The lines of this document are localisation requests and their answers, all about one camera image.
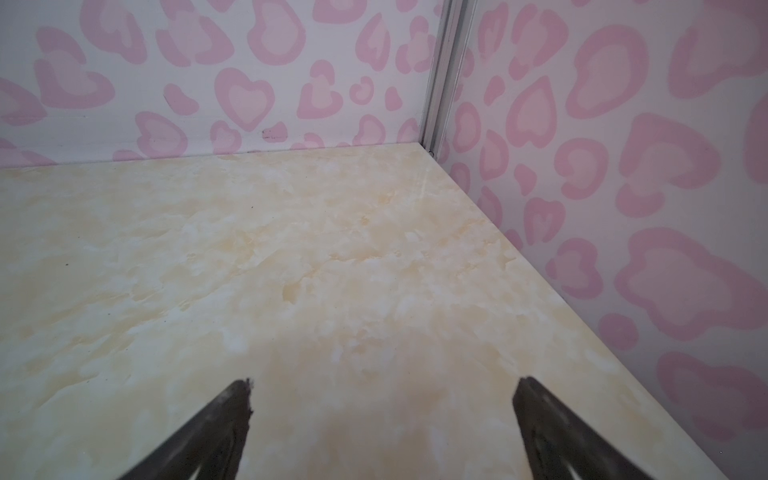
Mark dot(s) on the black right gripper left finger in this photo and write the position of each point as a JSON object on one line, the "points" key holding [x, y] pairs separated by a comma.
{"points": [[208, 446]]}

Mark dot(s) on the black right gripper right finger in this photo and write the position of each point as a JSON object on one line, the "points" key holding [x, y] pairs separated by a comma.
{"points": [[559, 444]]}

